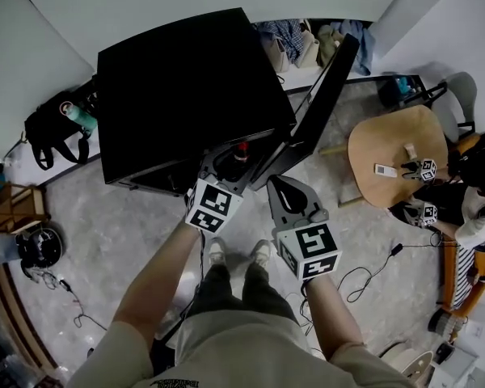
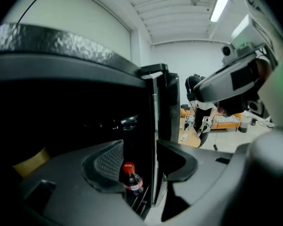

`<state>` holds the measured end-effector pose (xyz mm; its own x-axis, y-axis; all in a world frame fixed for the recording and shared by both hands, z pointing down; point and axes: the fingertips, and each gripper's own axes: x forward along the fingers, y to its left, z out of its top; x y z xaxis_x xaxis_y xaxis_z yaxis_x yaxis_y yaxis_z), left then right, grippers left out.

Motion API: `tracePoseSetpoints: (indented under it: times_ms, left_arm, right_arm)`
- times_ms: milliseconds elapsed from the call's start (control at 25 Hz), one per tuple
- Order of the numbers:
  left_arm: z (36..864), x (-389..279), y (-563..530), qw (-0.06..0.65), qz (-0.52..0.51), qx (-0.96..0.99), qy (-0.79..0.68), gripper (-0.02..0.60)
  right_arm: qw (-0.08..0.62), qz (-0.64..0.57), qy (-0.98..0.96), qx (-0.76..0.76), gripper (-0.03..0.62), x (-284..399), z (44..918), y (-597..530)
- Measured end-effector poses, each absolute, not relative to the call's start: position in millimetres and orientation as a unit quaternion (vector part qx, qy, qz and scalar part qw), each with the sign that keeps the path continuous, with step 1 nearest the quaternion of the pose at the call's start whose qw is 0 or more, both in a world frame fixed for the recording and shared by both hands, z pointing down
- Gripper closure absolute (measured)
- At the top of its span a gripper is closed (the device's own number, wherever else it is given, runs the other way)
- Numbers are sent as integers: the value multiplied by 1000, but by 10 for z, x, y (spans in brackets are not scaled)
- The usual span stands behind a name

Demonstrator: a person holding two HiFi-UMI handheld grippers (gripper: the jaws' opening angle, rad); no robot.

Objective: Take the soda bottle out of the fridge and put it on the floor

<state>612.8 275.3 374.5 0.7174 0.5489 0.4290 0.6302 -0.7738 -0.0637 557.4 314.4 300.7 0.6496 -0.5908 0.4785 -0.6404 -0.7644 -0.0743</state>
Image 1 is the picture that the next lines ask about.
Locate striped cloth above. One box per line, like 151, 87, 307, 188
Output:
451, 243, 477, 311

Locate black cable with adapter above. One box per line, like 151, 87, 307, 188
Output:
336, 232, 446, 304

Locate olive green garment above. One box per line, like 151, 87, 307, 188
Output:
316, 23, 345, 69

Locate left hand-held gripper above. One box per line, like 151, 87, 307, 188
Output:
184, 150, 253, 234

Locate thin black floor cable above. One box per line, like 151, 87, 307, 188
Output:
43, 272, 109, 333

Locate white remote control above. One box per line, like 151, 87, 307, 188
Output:
373, 162, 399, 179

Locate black robot vacuum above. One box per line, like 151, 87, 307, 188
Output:
15, 226, 65, 275

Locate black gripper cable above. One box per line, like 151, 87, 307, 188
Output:
192, 231, 209, 310

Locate beige handbag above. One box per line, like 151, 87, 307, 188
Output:
262, 34, 293, 74

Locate wooden rack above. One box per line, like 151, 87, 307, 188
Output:
0, 177, 53, 234

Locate black trolley basket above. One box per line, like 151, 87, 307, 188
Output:
377, 73, 449, 109

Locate teal water bottle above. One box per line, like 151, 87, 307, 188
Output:
60, 101, 99, 136

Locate person's right forearm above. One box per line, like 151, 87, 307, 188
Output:
301, 274, 365, 361

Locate dark soda bottle red label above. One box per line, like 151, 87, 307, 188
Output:
230, 141, 252, 166

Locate person's beige t-shirt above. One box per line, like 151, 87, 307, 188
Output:
66, 310, 418, 388

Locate white cardboard box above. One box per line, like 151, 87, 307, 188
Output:
427, 301, 485, 388

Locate grey chair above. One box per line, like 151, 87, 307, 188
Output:
429, 70, 479, 143

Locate black backpack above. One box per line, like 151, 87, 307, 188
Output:
23, 90, 101, 171

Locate blue plaid shirt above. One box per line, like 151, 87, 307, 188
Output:
253, 19, 305, 65

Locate person's white shoe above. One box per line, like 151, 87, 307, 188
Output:
207, 236, 228, 267
250, 238, 272, 269

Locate round wooden table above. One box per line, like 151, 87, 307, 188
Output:
318, 103, 450, 210

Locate cream tote bag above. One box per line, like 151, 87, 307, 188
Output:
296, 18, 323, 70

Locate person's left white shoe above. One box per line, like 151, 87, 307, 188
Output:
207, 236, 228, 267

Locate person's dark trousers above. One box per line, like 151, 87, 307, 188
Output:
180, 261, 301, 333

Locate person's right white shoe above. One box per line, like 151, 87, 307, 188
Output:
250, 238, 272, 269

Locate black mini fridge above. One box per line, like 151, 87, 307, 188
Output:
96, 7, 361, 198

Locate person's left forearm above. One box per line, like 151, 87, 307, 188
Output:
112, 216, 204, 341

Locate blue denim fabric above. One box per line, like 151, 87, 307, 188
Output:
0, 233, 21, 267

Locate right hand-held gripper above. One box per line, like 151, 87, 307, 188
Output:
266, 174, 344, 281

